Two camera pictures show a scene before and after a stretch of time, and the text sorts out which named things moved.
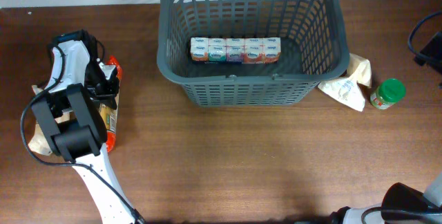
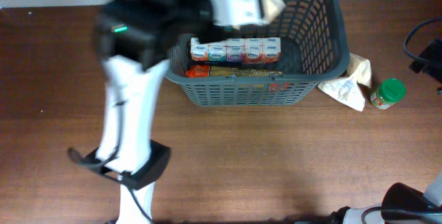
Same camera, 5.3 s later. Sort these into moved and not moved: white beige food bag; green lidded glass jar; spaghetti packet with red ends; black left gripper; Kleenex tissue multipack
Moved: black left gripper; spaghetti packet with red ends
Not moved: green lidded glass jar; white beige food bag; Kleenex tissue multipack
